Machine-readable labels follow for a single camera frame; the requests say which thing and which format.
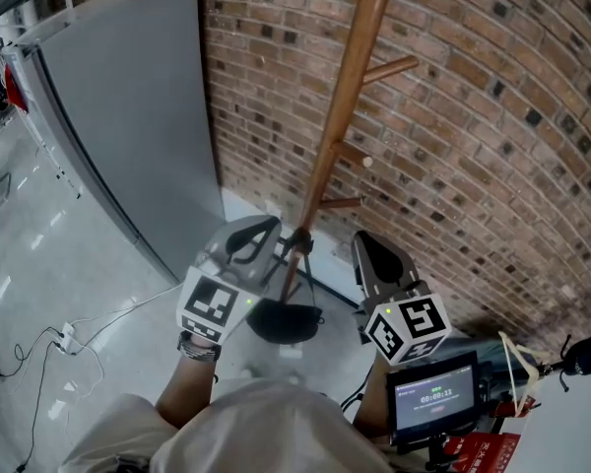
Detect black monitor stand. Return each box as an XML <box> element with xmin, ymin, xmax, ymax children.
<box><xmin>392</xmin><ymin>434</ymin><xmax>457</xmax><ymax>473</ymax></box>

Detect white power strip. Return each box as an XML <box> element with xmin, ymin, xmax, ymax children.
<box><xmin>53</xmin><ymin>320</ymin><xmax>79</xmax><ymax>355</ymax></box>

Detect small black monitor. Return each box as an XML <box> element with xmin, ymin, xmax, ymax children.
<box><xmin>384</xmin><ymin>350</ymin><xmax>485</xmax><ymax>446</ymax></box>

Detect white power cable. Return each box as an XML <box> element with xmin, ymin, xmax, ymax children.
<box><xmin>71</xmin><ymin>281</ymin><xmax>184</xmax><ymax>329</ymax></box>

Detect beaded wrist bracelets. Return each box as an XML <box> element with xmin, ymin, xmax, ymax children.
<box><xmin>176</xmin><ymin>330</ymin><xmax>223</xmax><ymax>364</ymax></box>

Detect black cable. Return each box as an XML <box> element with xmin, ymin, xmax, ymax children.
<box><xmin>12</xmin><ymin>326</ymin><xmax>65</xmax><ymax>470</ymax></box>

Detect person's left forearm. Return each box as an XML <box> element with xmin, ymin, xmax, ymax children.
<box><xmin>155</xmin><ymin>332</ymin><xmax>223</xmax><ymax>431</ymax></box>

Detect red box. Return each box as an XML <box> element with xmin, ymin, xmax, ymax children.
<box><xmin>442</xmin><ymin>431</ymin><xmax>523</xmax><ymax>473</ymax></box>

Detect wooden coat rack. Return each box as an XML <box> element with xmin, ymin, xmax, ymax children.
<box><xmin>279</xmin><ymin>0</ymin><xmax>420</xmax><ymax>309</ymax></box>

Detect metal shelf frame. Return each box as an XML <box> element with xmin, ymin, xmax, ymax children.
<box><xmin>0</xmin><ymin>0</ymin><xmax>83</xmax><ymax>201</ymax></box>

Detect red cloth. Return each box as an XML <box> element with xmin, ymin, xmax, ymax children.
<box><xmin>3</xmin><ymin>64</ymin><xmax>32</xmax><ymax>115</ymax></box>

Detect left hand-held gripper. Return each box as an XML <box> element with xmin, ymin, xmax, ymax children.
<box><xmin>176</xmin><ymin>214</ymin><xmax>283</xmax><ymax>345</ymax></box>

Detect black bag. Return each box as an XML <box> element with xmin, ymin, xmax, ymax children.
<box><xmin>559</xmin><ymin>330</ymin><xmax>591</xmax><ymax>393</ymax></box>

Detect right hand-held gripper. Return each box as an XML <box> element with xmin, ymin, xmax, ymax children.
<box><xmin>350</xmin><ymin>229</ymin><xmax>453</xmax><ymax>367</ymax></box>

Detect grey cabinet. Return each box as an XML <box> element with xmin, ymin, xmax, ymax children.
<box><xmin>14</xmin><ymin>0</ymin><xmax>228</xmax><ymax>286</ymax></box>

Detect white clothes hanger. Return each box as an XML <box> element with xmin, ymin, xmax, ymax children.
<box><xmin>496</xmin><ymin>330</ymin><xmax>556</xmax><ymax>413</ymax></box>

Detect black backpack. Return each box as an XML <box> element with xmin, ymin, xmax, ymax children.
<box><xmin>249</xmin><ymin>227</ymin><xmax>326</xmax><ymax>347</ymax></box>

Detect person's right forearm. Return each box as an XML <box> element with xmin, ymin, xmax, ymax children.
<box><xmin>352</xmin><ymin>360</ymin><xmax>394</xmax><ymax>445</ymax></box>

